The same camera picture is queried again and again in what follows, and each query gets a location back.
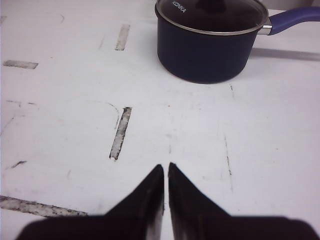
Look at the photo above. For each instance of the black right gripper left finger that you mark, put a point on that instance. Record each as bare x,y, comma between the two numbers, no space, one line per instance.
139,216

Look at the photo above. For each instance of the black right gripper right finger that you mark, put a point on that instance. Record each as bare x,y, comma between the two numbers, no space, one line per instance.
194,216

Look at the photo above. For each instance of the dark blue saucepan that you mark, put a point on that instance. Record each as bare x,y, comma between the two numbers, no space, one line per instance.
209,59

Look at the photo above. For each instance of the glass pot lid blue knob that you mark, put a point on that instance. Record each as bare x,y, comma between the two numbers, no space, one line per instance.
214,17

